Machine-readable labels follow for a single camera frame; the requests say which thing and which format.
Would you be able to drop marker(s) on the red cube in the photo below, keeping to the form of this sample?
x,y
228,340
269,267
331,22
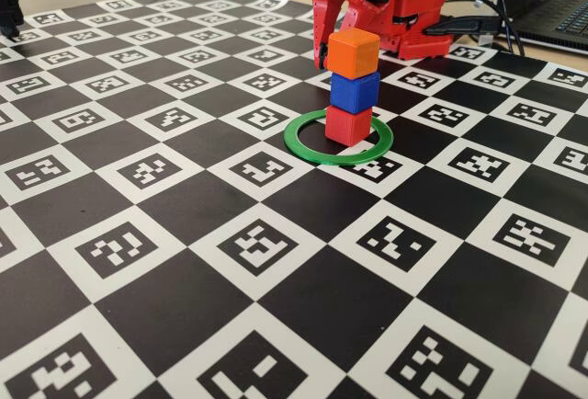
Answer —
x,y
344,125

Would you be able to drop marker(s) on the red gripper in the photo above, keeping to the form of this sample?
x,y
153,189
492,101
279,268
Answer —
x,y
350,17

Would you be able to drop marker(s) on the black laptop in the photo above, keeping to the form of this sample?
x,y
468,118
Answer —
x,y
546,3

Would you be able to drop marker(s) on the black power plug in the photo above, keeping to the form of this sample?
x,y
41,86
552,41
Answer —
x,y
459,26

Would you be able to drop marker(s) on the red robot arm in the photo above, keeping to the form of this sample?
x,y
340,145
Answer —
x,y
413,13

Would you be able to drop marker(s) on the black tripod head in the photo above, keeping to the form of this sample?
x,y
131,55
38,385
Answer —
x,y
9,8

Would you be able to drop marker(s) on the blue cube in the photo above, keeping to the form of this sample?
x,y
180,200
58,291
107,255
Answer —
x,y
351,93

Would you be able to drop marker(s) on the black white marker mat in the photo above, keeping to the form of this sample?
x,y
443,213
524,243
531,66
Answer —
x,y
321,279

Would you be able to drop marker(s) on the orange cube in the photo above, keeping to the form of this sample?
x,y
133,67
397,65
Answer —
x,y
351,56

